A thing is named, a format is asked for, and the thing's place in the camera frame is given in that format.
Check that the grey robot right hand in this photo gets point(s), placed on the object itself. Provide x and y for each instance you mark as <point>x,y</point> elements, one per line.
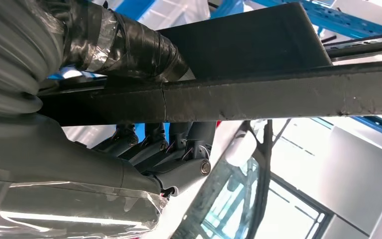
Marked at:
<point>62,158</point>

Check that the blue metal shelf rack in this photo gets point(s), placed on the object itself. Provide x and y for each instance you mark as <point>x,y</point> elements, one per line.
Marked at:
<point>342,21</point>

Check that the white car red stripe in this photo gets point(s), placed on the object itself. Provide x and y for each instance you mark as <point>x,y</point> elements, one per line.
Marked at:
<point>240,148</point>

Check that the white translucent plastic bin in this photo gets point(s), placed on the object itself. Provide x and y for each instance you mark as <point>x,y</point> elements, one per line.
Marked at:
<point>177,13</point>

